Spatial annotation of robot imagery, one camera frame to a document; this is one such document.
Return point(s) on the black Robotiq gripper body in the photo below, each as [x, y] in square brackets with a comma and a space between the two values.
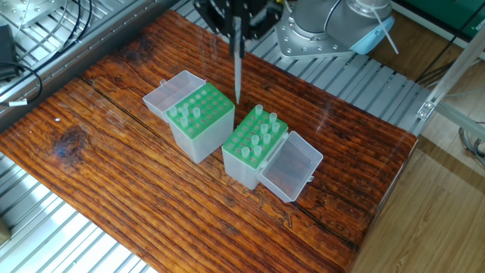
[242, 9]

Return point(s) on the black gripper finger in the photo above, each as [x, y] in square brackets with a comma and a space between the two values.
[261, 24]
[220, 21]

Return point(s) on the clear green-rack pipette tip box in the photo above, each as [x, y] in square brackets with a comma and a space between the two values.
[201, 140]
[242, 171]

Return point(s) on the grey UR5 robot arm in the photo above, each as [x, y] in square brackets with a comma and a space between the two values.
[348, 23]

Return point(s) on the black box device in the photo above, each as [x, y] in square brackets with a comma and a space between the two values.
[6, 49]

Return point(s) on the aluminium frame post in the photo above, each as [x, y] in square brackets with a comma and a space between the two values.
[426, 108]

